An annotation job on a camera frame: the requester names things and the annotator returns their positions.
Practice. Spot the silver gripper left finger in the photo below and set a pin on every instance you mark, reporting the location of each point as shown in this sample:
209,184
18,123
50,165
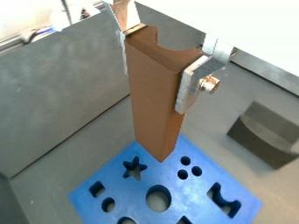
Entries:
125,13

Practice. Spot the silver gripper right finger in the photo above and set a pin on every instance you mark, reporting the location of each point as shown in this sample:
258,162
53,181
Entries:
197,76

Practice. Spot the dark grey arch holder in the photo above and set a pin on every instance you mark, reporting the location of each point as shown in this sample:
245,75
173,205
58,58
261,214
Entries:
268,135

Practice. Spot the blue shape-sorter board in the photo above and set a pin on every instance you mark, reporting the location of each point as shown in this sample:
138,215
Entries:
185,190

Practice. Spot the brown arch-shaped block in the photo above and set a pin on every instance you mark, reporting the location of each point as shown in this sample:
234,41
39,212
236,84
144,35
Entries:
156,71

